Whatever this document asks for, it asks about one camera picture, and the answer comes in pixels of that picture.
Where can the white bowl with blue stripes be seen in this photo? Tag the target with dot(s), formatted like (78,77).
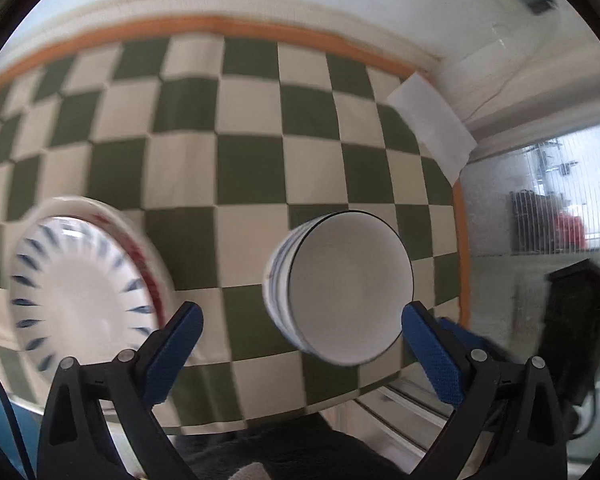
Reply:
(345,285)

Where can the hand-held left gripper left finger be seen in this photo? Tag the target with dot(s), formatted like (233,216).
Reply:
(175,355)

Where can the green checkered tablecloth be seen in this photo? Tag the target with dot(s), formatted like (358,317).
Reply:
(240,170)

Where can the white paper towel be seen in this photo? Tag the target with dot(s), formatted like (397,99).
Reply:
(430,120)

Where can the white plate with blue leaves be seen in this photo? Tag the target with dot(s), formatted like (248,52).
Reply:
(80,300)

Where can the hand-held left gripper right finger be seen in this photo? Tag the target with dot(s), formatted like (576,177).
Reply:
(430,355)

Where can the black chair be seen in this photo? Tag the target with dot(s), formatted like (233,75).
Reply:
(580,320)

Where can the ribbed glass door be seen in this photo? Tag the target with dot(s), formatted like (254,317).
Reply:
(505,285)

